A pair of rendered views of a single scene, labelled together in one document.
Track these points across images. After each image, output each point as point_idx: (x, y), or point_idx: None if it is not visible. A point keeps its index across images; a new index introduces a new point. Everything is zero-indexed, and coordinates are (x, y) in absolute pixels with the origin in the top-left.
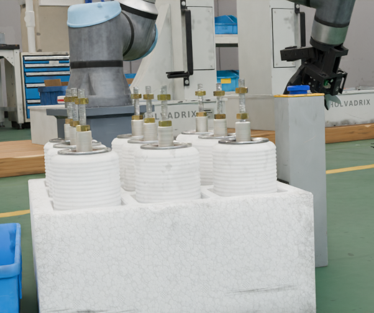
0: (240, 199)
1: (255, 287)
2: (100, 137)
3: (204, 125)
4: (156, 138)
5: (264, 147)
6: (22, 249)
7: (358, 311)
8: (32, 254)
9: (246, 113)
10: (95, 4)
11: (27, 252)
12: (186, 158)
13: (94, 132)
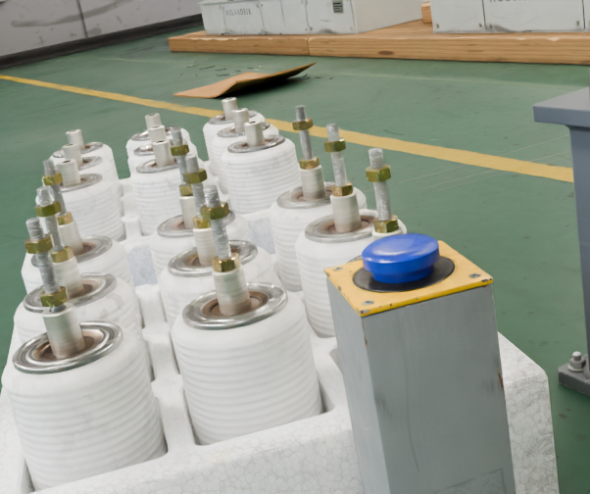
0: None
1: None
2: (586, 172)
3: None
4: (205, 259)
5: (6, 382)
6: (565, 322)
7: None
8: (531, 340)
9: (40, 295)
10: None
11: (549, 331)
12: (20, 329)
13: (575, 159)
